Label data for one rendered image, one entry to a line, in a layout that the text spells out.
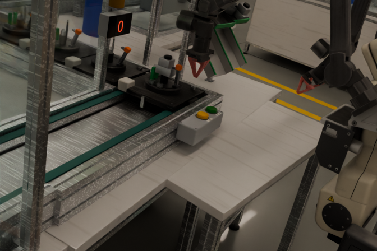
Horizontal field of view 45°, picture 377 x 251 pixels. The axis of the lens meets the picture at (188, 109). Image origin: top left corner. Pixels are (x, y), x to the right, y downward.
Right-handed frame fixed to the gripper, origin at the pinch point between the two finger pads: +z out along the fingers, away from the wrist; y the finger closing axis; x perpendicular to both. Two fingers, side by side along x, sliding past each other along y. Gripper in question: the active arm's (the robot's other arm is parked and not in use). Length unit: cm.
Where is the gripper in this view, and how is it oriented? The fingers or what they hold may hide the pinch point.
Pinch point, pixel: (196, 75)
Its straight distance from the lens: 162.0
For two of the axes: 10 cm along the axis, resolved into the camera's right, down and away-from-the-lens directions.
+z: -1.7, 9.0, 3.9
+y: -4.6, 2.8, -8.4
